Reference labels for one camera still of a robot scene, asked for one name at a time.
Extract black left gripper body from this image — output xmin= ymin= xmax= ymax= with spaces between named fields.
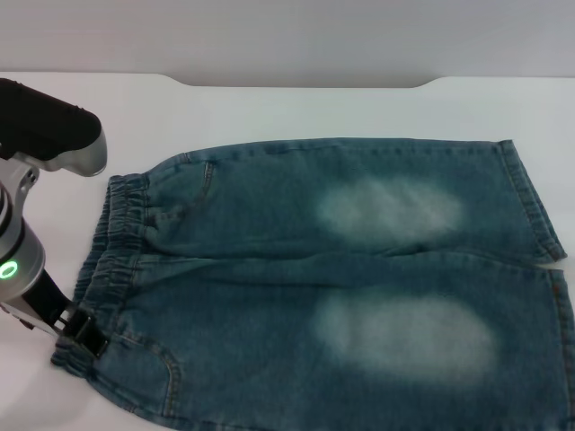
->
xmin=0 ymin=268 xmax=86 ymax=338

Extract blue denim shorts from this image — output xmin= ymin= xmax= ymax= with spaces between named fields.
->
xmin=49 ymin=137 xmax=575 ymax=431

